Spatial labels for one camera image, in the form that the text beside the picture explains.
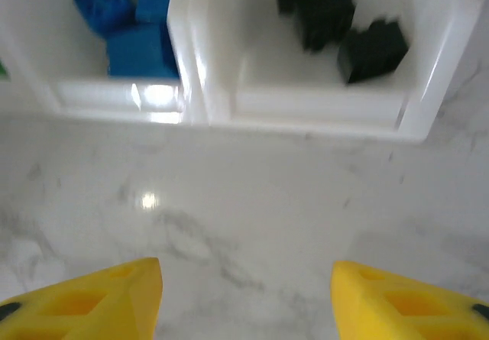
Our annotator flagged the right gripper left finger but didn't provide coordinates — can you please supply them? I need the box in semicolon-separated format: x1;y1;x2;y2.
0;257;164;340

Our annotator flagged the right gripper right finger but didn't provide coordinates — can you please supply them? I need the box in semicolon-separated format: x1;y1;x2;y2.
330;261;489;340

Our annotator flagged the black lego brick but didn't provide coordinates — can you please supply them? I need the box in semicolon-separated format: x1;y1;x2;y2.
338;18;410;85
296;0;356;53

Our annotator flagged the clear three-compartment container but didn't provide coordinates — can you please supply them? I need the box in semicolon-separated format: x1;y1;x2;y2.
0;0;489;144

